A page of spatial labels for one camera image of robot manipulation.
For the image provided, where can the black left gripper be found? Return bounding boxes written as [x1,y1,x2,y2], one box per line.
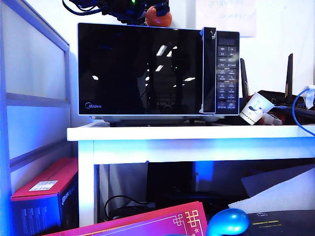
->
[114,0,171,26]

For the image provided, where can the orange fruit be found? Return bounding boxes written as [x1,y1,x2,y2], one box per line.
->
[145,6,172,27]

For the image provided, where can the black silver Midea microwave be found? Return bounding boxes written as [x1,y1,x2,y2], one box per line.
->
[90,30,241,127]

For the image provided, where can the white table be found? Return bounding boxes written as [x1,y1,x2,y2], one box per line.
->
[66,122,315,227]

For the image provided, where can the white blue paper cup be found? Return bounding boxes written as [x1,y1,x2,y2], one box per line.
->
[239,92,276,125]

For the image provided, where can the black router with antennas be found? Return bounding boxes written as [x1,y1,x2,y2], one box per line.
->
[240,53,315,125]

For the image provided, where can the red snack wrapper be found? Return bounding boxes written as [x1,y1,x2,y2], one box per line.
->
[260,112,287,126]

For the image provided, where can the black computer case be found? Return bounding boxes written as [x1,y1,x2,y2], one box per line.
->
[147,162,197,209]

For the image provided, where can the white tape tag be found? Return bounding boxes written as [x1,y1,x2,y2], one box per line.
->
[303,85,315,109]

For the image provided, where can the red black cardboard box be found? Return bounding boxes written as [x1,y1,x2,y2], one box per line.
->
[10,158,79,236]

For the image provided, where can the magenta box gold pattern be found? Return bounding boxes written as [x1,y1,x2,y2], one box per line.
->
[41,201,209,236]

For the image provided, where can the shiny blue round object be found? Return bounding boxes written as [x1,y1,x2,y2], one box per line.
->
[205,208,250,236]

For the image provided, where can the white foam sheet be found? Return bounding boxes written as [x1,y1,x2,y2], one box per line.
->
[227,164,315,215]

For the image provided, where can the black box printed symbols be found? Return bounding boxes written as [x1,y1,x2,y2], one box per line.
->
[246,210,315,236]

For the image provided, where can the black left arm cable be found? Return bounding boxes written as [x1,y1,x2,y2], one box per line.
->
[62,0,104,16]

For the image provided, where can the white wall poster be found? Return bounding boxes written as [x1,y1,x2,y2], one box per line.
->
[195,0,256,38]

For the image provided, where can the blue network cable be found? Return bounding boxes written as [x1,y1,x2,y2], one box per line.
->
[292,86,315,136]

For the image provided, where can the black power adapter with cable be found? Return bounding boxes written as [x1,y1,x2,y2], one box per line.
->
[104,195,158,221]

